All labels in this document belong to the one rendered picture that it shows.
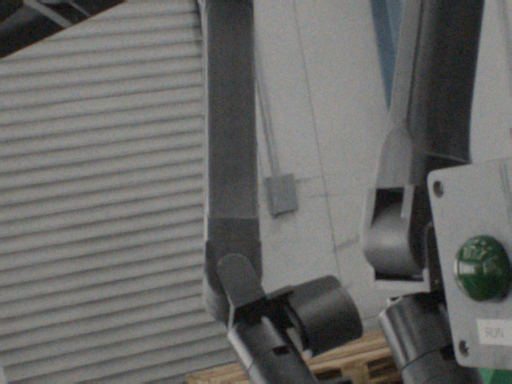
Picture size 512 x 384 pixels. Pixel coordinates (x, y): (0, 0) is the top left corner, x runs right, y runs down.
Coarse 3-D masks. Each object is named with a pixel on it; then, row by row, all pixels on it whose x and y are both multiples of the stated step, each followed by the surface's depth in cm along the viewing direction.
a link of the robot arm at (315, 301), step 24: (240, 264) 126; (240, 288) 124; (288, 288) 127; (312, 288) 128; (336, 288) 128; (240, 312) 125; (312, 312) 125; (336, 312) 126; (312, 336) 125; (336, 336) 126; (360, 336) 128
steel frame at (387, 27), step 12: (372, 0) 933; (384, 0) 938; (396, 0) 929; (372, 12) 933; (384, 12) 938; (396, 12) 932; (384, 24) 937; (396, 24) 934; (384, 36) 937; (396, 36) 937; (384, 48) 937; (396, 48) 940; (384, 60) 936; (384, 72) 936; (384, 84) 936
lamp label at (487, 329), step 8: (480, 320) 56; (488, 320) 55; (496, 320) 55; (504, 320) 54; (480, 328) 56; (488, 328) 55; (496, 328) 55; (504, 328) 54; (480, 336) 56; (488, 336) 55; (496, 336) 55; (504, 336) 54; (496, 344) 55; (504, 344) 55
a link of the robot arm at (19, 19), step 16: (112, 0) 142; (128, 0) 145; (16, 16) 137; (32, 16) 138; (80, 16) 141; (0, 32) 136; (16, 32) 137; (32, 32) 139; (48, 32) 140; (0, 48) 137; (16, 48) 139
